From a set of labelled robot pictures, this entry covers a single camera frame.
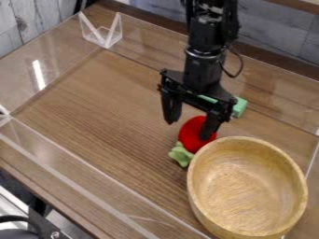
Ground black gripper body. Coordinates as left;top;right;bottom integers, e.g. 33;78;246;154
159;68;236;122

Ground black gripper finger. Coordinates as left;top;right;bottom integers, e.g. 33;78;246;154
199;109;222;141
160;90;181;124

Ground red plush strawberry green leaves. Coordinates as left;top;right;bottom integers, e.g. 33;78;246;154
168;116;216;167

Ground wooden bowl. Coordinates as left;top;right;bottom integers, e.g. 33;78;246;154
187;136;308;239

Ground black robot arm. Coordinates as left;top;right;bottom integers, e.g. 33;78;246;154
159;0;239;141

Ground green rectangular block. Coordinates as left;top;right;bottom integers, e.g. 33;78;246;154
199;95;248;118

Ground black metal stand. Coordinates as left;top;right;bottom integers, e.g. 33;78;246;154
0;170;67;239

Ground black cable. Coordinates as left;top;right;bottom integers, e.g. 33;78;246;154
218;43;246;79

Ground clear acrylic corner bracket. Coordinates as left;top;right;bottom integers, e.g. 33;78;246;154
79;12;121;49

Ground clear acrylic front wall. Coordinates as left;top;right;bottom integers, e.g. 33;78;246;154
0;112;211;239

